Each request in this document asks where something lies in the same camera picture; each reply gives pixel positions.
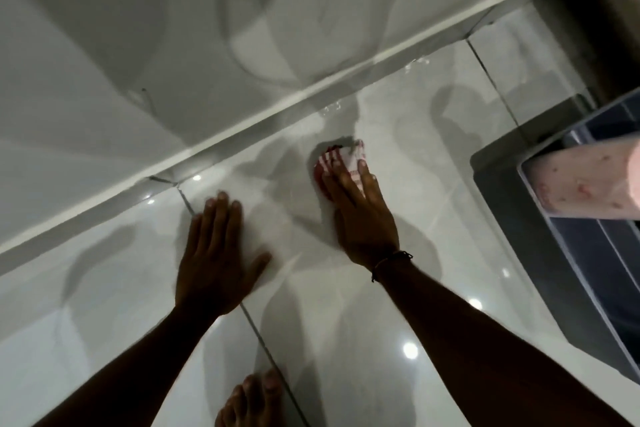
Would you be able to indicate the person's bare foot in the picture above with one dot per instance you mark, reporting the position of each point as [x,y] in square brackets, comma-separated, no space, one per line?
[250,404]

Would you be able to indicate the person's left little finger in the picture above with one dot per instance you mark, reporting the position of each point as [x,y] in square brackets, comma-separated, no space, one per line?
[195,231]

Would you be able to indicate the person's right middle finger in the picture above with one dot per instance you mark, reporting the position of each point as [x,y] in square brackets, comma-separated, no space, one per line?
[369,181]

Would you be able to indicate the white baseboard strip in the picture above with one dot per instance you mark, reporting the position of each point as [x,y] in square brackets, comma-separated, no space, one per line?
[280,109]

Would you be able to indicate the red white striped cloth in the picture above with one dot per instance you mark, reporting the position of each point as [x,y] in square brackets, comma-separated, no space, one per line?
[345,156]

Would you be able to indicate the person's left thumb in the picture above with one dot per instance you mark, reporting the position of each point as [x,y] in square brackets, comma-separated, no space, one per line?
[256,267]

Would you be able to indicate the person's right hand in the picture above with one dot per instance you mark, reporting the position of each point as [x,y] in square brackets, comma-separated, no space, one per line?
[362,221]

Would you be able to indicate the person's left forearm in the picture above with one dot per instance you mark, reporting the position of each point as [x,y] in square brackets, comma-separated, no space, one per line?
[135,371]

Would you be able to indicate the person's right thumb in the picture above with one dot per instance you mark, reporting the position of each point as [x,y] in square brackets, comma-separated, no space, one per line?
[328,189]

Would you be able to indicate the person's left hand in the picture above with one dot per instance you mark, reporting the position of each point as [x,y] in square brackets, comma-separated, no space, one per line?
[212,266]

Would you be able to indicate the dark wooden furniture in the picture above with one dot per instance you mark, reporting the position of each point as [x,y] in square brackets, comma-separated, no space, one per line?
[595,26]

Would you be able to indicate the person's right forearm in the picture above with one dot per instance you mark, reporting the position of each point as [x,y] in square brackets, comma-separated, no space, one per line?
[480,356]

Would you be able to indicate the person's left middle finger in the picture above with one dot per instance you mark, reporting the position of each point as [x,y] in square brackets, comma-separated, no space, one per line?
[221,219]

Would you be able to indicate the pink floral mattress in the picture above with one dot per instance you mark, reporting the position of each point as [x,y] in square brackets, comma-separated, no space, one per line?
[585,186]

